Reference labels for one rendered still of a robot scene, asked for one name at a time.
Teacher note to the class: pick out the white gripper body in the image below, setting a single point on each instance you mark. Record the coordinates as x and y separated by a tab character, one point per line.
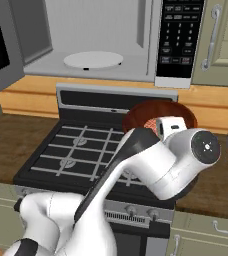
160	130

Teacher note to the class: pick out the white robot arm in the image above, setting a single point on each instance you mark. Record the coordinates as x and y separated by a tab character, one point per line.
142	166

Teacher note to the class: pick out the waffle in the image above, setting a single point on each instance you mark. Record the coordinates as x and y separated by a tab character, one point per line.
149	125

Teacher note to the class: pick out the brown bowl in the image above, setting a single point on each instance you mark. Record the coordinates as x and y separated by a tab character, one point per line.
142	113

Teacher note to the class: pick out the white microwave turntable plate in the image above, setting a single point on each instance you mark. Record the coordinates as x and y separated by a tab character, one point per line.
92	60

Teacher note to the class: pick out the grey microwave oven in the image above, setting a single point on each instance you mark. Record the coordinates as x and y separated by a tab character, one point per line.
119	30

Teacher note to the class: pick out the beige base cupboard door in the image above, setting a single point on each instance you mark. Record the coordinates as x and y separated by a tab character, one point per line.
206	250
1	223

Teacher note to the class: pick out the microwave door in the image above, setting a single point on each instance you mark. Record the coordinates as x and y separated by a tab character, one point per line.
1	43

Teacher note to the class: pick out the silver stove knob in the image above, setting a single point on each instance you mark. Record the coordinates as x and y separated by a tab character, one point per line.
131	210
153	214

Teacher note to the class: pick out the black and silver stove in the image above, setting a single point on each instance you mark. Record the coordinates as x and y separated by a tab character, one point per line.
72	146

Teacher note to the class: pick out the beige drawer front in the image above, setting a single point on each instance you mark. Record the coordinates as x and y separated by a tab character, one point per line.
2	190
202	226

